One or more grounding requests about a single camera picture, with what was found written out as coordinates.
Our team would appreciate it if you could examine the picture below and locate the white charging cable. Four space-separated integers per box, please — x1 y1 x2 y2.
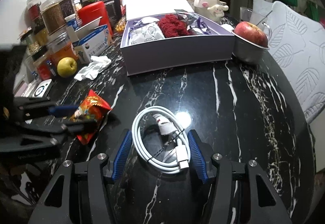
131 105 191 175

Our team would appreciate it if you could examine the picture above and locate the purple satin drawstring pouch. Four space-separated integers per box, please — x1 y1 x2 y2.
133 16 160 29

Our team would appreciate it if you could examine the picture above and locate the red fuzzy soft object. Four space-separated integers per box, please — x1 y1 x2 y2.
158 14 196 38

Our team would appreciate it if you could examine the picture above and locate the red snack packet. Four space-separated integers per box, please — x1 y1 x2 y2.
69 90 112 145

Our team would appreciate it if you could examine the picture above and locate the white round device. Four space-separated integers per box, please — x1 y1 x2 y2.
31 79 53 98

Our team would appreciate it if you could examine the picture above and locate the crumpled white tissue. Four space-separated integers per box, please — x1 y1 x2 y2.
74 55 112 82

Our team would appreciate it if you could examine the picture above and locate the orange contents jar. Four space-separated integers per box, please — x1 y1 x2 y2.
47 32 78 66

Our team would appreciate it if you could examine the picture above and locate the blue white carton box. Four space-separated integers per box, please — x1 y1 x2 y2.
67 16 112 64

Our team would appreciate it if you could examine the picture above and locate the brown grain jar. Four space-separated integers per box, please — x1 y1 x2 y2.
40 0 65 36

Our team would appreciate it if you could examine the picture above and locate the red plastic canister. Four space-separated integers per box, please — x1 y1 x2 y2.
78 1 113 35

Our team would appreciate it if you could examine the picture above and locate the yellow honeycomb snack pack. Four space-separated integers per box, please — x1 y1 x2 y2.
115 16 127 34

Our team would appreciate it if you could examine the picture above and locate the metal bowl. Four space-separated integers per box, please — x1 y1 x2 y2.
232 31 269 64

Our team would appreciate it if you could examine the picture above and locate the red apple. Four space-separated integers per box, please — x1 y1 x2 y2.
234 21 268 48

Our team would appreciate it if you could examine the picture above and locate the lavender gift box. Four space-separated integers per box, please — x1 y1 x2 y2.
120 0 235 76

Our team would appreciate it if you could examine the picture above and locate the light blue quilted sofa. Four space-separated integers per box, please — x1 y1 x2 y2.
253 0 324 123

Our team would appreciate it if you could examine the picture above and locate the cream cartoon water bottle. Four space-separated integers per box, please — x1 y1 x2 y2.
194 0 229 23

